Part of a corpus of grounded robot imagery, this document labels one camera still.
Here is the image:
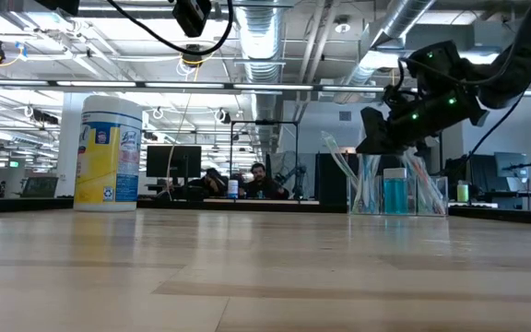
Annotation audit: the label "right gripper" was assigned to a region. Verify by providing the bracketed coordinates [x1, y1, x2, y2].
[356, 89, 488, 155]

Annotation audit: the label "teal toothbrush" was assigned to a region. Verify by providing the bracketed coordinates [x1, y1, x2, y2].
[320, 130, 361, 204]

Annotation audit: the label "teal mouthwash bottle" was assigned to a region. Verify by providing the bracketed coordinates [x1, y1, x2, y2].
[395, 167, 408, 216]
[383, 167, 396, 216]

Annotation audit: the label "green toothbrush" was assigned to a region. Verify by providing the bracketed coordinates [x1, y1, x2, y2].
[364, 154, 380, 214]

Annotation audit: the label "black partition panels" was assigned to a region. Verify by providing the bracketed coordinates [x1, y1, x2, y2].
[315, 151, 432, 207]

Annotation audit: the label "clear acrylic organizer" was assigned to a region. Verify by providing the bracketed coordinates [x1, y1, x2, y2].
[346, 173, 450, 218]

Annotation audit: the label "person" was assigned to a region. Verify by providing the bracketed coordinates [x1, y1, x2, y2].
[190, 168, 228, 198]
[240, 161, 289, 200]

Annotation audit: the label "wooden desk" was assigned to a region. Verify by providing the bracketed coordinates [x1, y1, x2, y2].
[203, 197, 321, 207]

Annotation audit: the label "black computer monitor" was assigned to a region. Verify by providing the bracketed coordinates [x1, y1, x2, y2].
[146, 145, 202, 179]

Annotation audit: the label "yellow disinfecting wipes canister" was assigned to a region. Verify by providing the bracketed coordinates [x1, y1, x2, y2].
[74, 95, 143, 212]

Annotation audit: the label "long ceiling light strip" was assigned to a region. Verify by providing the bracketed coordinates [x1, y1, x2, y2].
[0, 77, 531, 98]

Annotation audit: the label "white pillar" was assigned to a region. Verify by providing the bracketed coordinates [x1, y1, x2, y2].
[55, 91, 92, 197]

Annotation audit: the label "black frame rig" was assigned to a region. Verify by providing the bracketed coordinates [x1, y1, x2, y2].
[230, 119, 300, 200]

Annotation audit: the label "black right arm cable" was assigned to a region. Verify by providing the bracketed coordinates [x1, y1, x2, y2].
[467, 27, 531, 158]

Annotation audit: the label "silver ceiling duct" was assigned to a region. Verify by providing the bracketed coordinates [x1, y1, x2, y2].
[235, 0, 289, 116]
[338, 0, 437, 89]

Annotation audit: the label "black aluminium table frame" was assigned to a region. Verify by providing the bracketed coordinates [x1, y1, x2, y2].
[0, 196, 531, 227]

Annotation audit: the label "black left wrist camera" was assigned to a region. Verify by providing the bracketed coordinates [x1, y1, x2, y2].
[171, 0, 213, 39]

